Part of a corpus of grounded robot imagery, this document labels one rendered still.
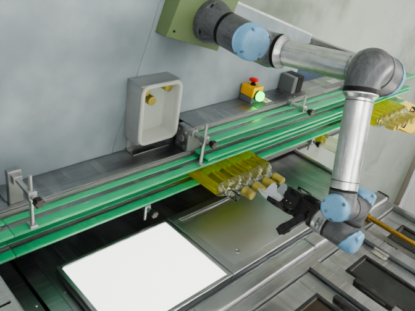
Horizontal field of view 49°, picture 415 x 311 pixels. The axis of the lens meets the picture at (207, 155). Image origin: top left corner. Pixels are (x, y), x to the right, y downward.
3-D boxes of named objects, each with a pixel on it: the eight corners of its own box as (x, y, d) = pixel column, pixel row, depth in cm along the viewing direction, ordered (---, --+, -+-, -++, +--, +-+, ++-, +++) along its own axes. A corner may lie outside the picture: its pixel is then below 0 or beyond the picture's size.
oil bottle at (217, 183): (182, 171, 175) (221, 200, 163) (184, 159, 172) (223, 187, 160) (193, 168, 179) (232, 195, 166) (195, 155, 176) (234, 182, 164)
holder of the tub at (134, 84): (123, 149, 166) (135, 158, 162) (127, 78, 152) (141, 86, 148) (160, 138, 177) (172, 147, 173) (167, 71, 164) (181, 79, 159)
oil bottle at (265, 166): (224, 156, 190) (263, 181, 178) (226, 145, 187) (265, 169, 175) (233, 153, 194) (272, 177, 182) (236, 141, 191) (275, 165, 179)
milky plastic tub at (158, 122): (124, 137, 163) (138, 147, 158) (128, 78, 152) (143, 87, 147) (162, 126, 174) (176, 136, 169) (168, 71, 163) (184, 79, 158)
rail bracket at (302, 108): (285, 105, 206) (309, 116, 198) (288, 89, 202) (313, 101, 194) (290, 103, 208) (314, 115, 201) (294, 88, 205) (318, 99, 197)
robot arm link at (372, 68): (384, 38, 115) (350, 228, 118) (397, 49, 123) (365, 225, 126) (340, 38, 122) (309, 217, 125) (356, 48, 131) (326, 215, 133)
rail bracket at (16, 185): (-3, 197, 135) (33, 240, 122) (-7, 148, 126) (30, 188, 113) (14, 192, 138) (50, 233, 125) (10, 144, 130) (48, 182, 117)
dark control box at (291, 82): (276, 87, 218) (290, 94, 213) (280, 71, 214) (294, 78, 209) (287, 85, 223) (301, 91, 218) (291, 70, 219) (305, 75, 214)
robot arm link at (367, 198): (369, 197, 126) (351, 230, 129) (382, 196, 135) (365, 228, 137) (344, 182, 130) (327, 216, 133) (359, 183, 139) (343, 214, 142)
